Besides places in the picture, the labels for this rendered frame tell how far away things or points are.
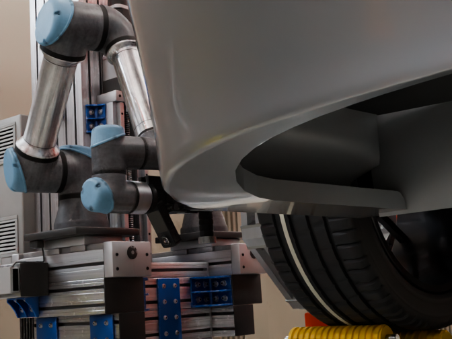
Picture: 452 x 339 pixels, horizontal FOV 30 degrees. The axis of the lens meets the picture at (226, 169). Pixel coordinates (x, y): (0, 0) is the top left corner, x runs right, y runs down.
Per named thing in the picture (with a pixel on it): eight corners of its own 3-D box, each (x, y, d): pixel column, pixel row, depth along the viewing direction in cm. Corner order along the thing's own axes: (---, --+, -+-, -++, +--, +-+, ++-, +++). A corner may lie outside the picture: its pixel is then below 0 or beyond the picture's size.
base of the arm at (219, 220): (170, 236, 266) (169, 205, 268) (202, 237, 278) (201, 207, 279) (206, 231, 257) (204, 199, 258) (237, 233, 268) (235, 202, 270)
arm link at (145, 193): (140, 212, 187) (116, 216, 192) (155, 212, 190) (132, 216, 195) (138, 178, 188) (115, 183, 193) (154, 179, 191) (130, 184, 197)
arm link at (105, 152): (128, 132, 195) (130, 179, 194) (83, 129, 189) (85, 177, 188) (144, 125, 189) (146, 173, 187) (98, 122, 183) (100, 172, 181)
